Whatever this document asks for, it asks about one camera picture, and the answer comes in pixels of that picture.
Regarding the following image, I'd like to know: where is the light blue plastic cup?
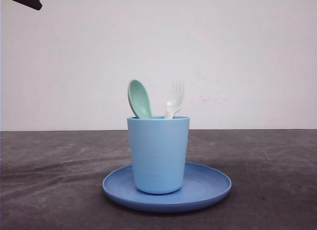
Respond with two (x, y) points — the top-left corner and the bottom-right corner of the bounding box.
(127, 116), (190, 194)

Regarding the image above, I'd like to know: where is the mint green plastic spoon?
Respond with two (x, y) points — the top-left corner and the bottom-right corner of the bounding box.
(128, 79), (153, 119)

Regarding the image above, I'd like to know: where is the white plastic fork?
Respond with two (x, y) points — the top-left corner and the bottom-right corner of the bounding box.
(164, 81), (184, 119)

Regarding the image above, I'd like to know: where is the blue plastic plate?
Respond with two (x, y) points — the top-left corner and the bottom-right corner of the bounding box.
(102, 162), (232, 213)

